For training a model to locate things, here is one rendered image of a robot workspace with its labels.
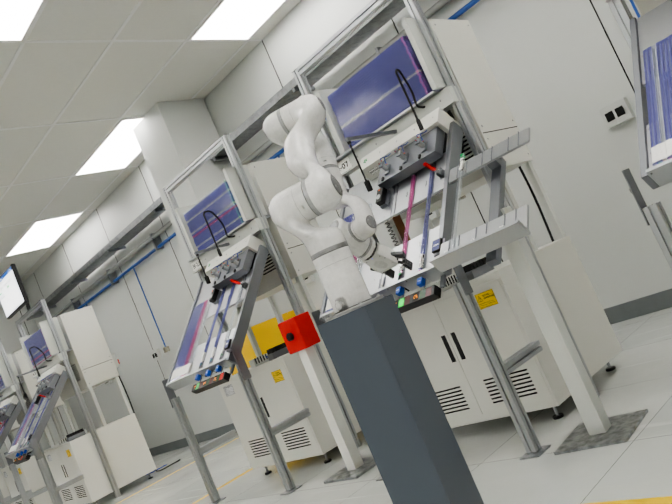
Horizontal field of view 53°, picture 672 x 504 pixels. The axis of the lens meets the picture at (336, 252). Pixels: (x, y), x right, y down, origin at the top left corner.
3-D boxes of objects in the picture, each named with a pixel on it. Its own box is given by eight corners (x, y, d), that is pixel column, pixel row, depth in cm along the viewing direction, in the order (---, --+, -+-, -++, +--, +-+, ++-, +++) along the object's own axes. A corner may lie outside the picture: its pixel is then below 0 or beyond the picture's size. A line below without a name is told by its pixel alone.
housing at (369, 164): (460, 139, 279) (437, 120, 272) (381, 187, 313) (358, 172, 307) (462, 125, 283) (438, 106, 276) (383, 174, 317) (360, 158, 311)
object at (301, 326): (357, 478, 302) (288, 318, 309) (324, 484, 319) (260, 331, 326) (390, 455, 319) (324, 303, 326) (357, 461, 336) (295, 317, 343)
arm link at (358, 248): (372, 229, 230) (354, 242, 236) (343, 211, 224) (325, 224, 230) (371, 248, 225) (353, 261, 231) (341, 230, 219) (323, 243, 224)
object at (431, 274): (447, 276, 242) (433, 267, 239) (332, 324, 288) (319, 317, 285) (447, 273, 243) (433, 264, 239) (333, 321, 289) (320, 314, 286)
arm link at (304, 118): (305, 231, 208) (351, 209, 203) (284, 210, 199) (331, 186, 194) (290, 125, 239) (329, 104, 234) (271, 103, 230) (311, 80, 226)
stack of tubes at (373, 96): (429, 93, 278) (402, 35, 280) (349, 148, 314) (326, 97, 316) (446, 91, 287) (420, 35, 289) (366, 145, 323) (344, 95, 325)
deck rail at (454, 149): (451, 274, 240) (439, 266, 238) (447, 275, 242) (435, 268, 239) (463, 128, 279) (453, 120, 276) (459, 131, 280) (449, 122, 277)
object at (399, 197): (454, 192, 262) (445, 186, 260) (346, 250, 309) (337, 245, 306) (459, 130, 280) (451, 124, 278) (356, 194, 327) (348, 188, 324)
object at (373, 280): (442, 269, 241) (436, 266, 240) (328, 319, 288) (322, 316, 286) (446, 227, 252) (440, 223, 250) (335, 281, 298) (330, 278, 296)
